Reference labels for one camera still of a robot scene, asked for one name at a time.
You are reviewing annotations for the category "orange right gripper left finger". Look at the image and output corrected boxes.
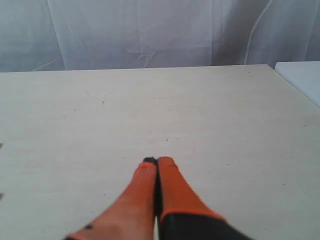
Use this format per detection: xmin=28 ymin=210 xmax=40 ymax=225
xmin=65 ymin=157 xmax=158 ymax=240

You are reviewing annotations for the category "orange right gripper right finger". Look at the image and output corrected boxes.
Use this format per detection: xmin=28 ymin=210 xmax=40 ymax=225
xmin=157 ymin=157 xmax=250 ymax=240

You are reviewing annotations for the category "white side table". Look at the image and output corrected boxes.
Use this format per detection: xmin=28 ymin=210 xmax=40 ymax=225
xmin=275 ymin=61 xmax=320 ymax=107

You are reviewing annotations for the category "white backdrop cloth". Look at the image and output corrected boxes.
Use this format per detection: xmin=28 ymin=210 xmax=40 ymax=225
xmin=0 ymin=0 xmax=320 ymax=72

